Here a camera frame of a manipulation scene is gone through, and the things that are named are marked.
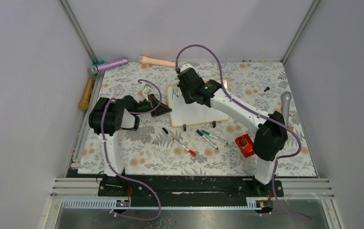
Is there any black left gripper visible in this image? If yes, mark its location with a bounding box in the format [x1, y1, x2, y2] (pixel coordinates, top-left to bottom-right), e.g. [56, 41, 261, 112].
[133, 94, 172, 117]

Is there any yellow framed whiteboard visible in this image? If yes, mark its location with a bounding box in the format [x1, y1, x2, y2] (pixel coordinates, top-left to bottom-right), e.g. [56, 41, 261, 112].
[166, 84, 230, 127]

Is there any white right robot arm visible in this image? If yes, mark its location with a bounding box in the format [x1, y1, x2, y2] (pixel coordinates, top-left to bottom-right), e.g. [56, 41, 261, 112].
[176, 67, 288, 197]

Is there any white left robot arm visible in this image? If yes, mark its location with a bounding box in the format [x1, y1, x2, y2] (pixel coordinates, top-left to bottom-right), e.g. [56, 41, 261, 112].
[88, 94, 172, 177]

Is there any floral patterned table mat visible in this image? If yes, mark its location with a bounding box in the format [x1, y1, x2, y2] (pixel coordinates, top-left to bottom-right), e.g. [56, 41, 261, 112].
[78, 61, 317, 177]

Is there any blue capped marker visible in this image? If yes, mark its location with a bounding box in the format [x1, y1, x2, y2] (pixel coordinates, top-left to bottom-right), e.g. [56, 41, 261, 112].
[196, 130, 219, 150]

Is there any green capped marker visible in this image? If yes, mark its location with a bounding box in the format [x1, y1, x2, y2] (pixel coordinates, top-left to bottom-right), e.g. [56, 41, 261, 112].
[201, 130, 228, 145]

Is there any pink toy microphone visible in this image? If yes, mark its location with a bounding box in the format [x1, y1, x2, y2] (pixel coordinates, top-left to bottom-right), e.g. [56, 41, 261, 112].
[138, 56, 175, 68]

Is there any red capped marker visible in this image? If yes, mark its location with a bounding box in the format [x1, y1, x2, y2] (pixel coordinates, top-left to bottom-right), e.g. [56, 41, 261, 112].
[172, 138, 196, 157]

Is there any purple glitter toy microphone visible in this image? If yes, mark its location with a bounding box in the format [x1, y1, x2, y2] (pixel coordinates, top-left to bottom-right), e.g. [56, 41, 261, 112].
[87, 58, 128, 75]

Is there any red plastic box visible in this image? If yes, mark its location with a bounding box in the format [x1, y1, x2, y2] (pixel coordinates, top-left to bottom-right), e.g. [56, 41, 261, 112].
[235, 134, 255, 158]

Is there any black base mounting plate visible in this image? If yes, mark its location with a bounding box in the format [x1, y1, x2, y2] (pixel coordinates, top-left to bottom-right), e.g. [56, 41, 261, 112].
[93, 174, 284, 206]

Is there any silver toy microphone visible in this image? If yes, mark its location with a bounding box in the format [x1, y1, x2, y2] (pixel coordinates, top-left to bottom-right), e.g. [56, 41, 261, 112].
[281, 91, 292, 126]

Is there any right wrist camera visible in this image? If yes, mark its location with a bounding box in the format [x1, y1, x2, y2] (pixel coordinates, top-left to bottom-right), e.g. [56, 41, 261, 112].
[175, 63, 192, 74]

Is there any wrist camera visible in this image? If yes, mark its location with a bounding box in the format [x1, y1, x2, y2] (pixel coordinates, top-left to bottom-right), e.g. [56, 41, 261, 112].
[142, 86, 152, 97]
[175, 63, 192, 74]

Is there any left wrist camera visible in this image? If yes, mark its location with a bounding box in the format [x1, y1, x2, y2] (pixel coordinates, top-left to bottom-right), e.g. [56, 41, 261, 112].
[142, 86, 152, 97]

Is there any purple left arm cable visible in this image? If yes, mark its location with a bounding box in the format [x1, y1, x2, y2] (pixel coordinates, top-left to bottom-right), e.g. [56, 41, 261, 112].
[101, 78, 163, 222]

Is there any white slotted cable duct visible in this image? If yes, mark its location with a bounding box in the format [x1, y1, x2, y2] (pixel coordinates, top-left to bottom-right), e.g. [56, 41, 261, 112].
[61, 198, 271, 210]

